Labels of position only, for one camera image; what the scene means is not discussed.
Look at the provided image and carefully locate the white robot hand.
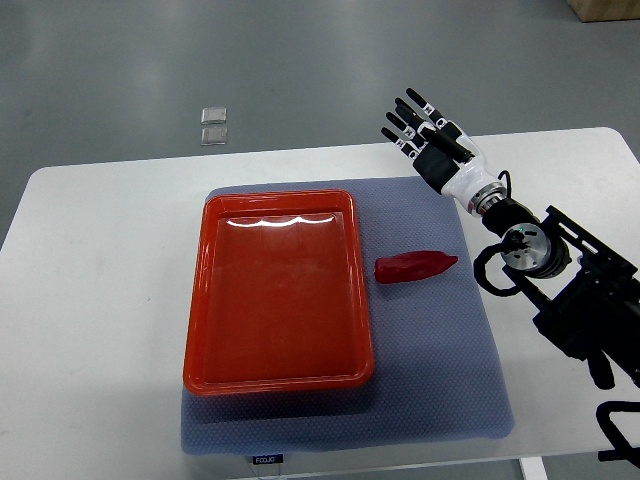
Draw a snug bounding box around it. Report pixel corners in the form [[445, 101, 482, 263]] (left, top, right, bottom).
[[381, 88, 501, 208]]

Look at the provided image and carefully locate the red pepper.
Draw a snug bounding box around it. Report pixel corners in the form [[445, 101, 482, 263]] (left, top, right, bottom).
[[374, 250, 458, 284]]

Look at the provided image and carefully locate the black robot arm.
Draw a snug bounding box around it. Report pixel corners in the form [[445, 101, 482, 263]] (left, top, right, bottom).
[[382, 89, 639, 390]]

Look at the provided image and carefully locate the red plastic tray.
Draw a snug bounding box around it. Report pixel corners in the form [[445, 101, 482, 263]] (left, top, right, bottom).
[[183, 189, 375, 397]]

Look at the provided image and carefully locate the cardboard box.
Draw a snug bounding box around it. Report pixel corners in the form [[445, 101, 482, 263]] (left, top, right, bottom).
[[567, 0, 639, 23]]

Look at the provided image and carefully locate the lower floor plate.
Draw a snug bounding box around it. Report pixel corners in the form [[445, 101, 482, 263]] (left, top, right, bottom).
[[201, 126, 228, 146]]

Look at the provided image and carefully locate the floor plate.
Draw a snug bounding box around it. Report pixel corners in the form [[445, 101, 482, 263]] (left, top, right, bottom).
[[201, 106, 227, 125], [201, 126, 228, 146]]

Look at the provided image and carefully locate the upper floor plate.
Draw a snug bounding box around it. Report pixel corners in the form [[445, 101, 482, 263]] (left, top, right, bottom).
[[201, 106, 227, 125]]

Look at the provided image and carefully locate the blue-grey foam mat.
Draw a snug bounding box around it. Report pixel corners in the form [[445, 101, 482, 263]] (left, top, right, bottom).
[[181, 176, 514, 456]]

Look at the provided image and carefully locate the white table leg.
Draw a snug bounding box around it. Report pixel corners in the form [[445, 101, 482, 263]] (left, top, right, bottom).
[[519, 456, 548, 480]]

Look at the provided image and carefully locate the black label tag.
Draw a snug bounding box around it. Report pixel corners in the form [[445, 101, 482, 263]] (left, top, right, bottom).
[[252, 454, 284, 465]]

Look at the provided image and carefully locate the black base part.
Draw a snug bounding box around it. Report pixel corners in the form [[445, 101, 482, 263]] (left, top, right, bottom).
[[596, 401, 639, 468]]

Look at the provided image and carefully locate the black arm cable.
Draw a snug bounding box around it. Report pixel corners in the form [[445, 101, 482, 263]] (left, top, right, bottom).
[[472, 243, 524, 297]]

